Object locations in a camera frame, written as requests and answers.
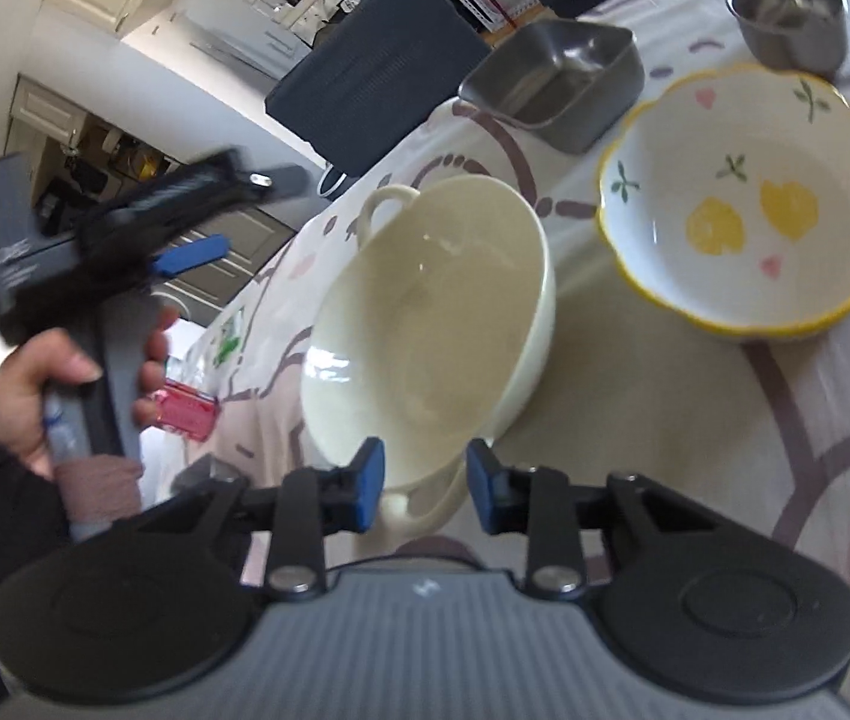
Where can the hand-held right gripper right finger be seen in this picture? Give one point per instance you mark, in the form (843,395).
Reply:
(481,487)

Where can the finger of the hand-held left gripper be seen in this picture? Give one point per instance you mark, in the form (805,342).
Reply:
(275,181)
(192,253)

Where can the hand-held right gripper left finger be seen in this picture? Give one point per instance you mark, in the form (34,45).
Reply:
(368,484)

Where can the square stainless steel dish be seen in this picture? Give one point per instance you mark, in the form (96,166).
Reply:
(590,112)

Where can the floral bowl with yellow rim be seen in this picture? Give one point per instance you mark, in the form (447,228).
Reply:
(694,150)

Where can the round stainless steel bowl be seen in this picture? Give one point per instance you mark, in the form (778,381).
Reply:
(792,45)

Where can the person's left hand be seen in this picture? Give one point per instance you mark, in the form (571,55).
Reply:
(20,397)

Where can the grey kitchen cabinet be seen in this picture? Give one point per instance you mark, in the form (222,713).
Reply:
(245,232)

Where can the green packet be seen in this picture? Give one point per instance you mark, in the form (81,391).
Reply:
(228,337)

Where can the red drink can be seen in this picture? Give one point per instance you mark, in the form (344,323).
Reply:
(185,409)

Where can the bear print tablecloth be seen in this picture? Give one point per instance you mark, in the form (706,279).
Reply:
(694,427)

